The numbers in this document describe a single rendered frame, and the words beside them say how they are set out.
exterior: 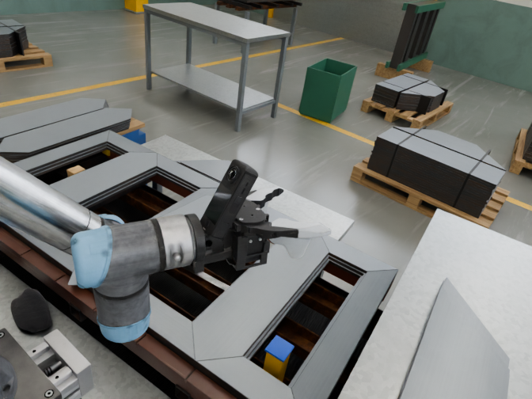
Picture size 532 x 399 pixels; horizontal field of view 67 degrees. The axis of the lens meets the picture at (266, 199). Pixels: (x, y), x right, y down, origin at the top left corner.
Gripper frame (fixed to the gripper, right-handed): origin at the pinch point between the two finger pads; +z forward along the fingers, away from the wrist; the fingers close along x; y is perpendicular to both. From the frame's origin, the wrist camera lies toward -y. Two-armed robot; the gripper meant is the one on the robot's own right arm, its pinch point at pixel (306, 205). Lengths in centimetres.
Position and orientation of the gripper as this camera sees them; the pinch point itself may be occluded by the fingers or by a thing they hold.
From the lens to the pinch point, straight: 66.9
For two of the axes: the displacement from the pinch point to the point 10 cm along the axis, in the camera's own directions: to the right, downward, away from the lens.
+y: -0.8, 8.9, 4.5
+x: 4.5, 4.3, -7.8
